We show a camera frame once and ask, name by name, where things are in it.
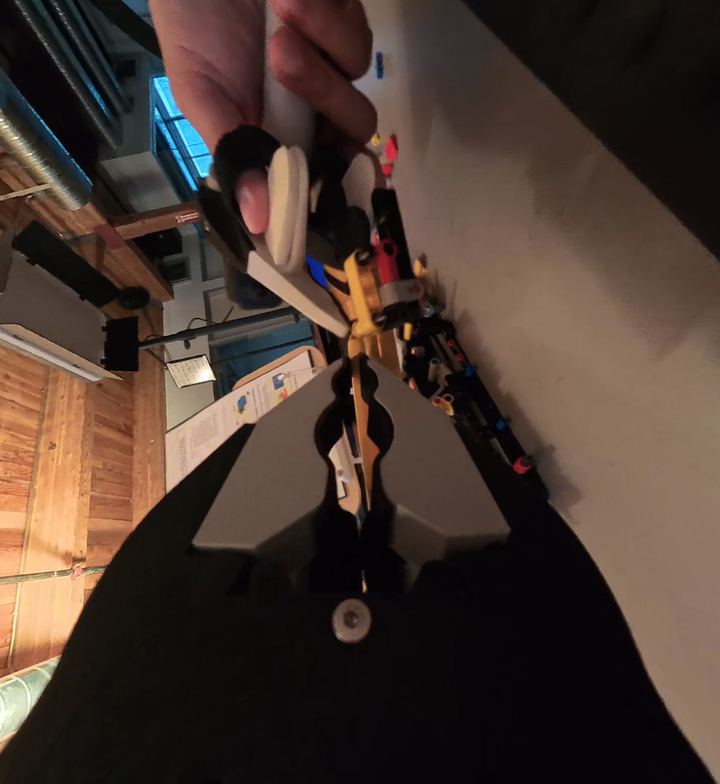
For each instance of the black pole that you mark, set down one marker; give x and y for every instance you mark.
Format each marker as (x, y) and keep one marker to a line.
(231, 321)

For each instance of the black mounted bar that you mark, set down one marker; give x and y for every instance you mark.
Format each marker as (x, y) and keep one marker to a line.
(66, 263)

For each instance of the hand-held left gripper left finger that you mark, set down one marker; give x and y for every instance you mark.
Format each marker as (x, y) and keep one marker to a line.
(262, 490)

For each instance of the wall notice sheet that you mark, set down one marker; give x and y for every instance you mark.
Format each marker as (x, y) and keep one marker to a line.
(190, 370)

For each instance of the person's right hand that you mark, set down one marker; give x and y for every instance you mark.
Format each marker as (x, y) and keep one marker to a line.
(213, 61)

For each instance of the black square panel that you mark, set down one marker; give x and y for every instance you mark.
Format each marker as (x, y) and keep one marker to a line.
(121, 343)

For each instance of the printed instruction sheet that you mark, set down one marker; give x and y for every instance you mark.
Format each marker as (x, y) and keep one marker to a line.
(213, 429)

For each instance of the wooden post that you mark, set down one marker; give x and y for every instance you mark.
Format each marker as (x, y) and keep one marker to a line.
(152, 223)

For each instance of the paned window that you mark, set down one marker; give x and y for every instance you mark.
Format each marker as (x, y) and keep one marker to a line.
(179, 135)

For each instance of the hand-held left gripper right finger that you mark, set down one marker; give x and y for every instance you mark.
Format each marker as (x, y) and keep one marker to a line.
(439, 484)

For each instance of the silver ventilation duct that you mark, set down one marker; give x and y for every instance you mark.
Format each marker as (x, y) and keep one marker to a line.
(29, 147)
(5, 704)

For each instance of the yellow beam assembly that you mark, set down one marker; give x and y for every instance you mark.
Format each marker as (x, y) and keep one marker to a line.
(363, 416)

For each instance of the yellow toy car model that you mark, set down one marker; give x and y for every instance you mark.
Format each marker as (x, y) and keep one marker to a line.
(482, 422)

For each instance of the white ceiling unit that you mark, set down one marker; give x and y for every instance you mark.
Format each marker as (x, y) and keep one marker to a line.
(41, 318)

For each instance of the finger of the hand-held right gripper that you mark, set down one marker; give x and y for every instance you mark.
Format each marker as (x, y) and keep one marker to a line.
(299, 294)

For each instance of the small yellow black assembly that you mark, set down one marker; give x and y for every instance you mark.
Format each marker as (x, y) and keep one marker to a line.
(366, 288)

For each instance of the grey desk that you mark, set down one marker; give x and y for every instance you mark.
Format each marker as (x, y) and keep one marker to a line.
(580, 306)

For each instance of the scatter of small bricks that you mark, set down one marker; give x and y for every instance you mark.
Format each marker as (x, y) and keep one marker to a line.
(390, 147)

